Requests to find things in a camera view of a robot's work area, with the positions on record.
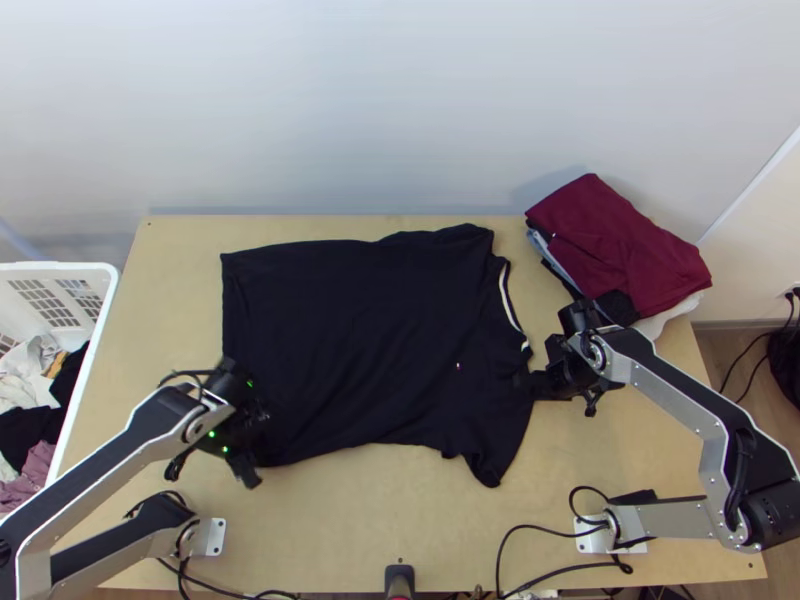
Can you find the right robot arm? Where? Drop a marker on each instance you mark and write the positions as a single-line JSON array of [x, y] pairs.
[[662, 381]]

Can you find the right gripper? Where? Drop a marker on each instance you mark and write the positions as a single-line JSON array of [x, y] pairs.
[[562, 381]]

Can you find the white laundry basket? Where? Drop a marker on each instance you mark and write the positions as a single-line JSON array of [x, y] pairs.
[[94, 275]]

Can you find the heap of clothes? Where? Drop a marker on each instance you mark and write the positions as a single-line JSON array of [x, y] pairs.
[[25, 425]]

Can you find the pile of folded clothes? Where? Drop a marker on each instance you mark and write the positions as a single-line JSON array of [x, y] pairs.
[[612, 244]]

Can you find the white wall socket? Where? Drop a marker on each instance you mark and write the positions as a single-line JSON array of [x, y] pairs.
[[789, 292]]

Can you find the black t-shirt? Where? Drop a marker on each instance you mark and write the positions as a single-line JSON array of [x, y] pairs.
[[375, 337]]

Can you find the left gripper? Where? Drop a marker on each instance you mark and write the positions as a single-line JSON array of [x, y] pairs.
[[249, 431]]

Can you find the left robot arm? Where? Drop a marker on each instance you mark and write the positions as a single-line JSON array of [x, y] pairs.
[[94, 462]]

